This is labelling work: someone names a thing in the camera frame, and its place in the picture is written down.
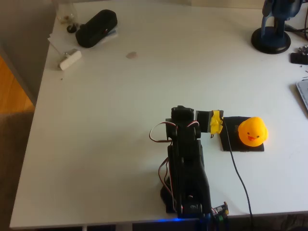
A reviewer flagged yellow rubber duck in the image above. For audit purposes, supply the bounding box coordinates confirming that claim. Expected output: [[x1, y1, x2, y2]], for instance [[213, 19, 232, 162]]
[[237, 116, 269, 147]]

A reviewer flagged black foam square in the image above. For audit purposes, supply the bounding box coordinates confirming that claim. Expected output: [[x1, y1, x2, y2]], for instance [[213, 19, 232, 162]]
[[220, 116, 265, 153]]

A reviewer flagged small controller board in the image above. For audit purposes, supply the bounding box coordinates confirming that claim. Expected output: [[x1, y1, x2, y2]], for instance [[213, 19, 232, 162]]
[[213, 201, 230, 221]]

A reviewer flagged black zip case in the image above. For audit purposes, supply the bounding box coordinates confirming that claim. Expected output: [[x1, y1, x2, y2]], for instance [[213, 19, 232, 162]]
[[75, 9, 118, 49]]

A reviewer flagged grey laptop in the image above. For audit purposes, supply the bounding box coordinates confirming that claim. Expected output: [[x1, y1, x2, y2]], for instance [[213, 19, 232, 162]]
[[295, 79, 308, 111]]

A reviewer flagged white power adapter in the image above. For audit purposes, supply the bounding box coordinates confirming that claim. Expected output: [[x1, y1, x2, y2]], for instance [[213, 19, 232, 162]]
[[59, 49, 82, 71]]

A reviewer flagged small black device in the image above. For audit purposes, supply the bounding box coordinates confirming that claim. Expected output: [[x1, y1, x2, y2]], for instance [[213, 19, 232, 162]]
[[290, 52, 308, 65]]

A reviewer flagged small black round cap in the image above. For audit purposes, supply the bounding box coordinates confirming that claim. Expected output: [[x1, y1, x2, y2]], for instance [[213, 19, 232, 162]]
[[66, 23, 80, 34]]

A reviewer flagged white paper stack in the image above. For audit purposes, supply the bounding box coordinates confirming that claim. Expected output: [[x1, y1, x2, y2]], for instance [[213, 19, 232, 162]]
[[47, 23, 119, 57]]

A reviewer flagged clear glass bottle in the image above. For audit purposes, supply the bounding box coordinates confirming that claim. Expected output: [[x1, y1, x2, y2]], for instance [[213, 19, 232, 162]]
[[55, 0, 78, 25]]

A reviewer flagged black camera with yellow tape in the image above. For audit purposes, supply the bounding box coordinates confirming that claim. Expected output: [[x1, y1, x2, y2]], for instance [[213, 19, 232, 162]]
[[195, 109, 224, 140]]

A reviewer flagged looped servo cable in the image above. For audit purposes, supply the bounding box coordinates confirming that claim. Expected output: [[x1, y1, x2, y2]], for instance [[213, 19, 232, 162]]
[[148, 121, 179, 143]]

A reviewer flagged dark camera cable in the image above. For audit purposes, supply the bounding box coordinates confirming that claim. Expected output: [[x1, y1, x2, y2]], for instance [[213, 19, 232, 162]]
[[221, 117, 255, 231]]

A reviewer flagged long servo cable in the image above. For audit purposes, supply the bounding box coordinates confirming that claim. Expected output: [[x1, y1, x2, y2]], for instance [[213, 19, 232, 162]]
[[157, 144, 175, 212]]

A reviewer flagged black microphone cable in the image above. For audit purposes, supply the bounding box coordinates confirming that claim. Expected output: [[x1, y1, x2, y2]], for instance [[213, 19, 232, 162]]
[[285, 14, 308, 41]]

